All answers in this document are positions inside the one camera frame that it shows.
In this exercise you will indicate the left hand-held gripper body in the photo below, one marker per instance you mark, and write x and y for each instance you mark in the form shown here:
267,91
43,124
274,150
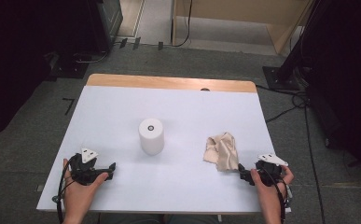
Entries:
85,171

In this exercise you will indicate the light wooden shelf unit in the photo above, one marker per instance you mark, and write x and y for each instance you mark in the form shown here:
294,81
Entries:
231,9

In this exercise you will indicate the black stand with square base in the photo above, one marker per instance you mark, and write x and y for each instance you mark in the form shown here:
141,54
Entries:
280,77

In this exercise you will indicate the person's left hand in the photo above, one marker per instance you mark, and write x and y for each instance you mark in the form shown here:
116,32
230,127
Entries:
78,199

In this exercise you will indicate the person's right hand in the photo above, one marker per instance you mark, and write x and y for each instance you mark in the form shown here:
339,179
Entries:
271,199

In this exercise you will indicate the flat black stand base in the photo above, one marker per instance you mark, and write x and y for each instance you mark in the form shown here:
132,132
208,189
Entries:
71,70

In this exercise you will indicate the black cabinet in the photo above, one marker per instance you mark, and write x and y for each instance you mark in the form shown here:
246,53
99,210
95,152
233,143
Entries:
105,25

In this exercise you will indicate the white cylinder speaker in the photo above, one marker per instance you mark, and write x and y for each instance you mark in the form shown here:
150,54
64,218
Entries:
151,140

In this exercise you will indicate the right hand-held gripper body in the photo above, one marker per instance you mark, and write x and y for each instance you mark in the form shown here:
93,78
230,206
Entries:
270,174

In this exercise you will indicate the dark curtain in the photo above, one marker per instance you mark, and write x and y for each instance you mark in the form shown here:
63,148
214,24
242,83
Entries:
19,62
349,77

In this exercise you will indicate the beige quilted cloth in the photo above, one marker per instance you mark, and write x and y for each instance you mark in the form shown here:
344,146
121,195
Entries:
223,152

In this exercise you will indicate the white table cover sheet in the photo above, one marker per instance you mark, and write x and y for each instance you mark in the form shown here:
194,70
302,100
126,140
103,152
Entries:
175,102

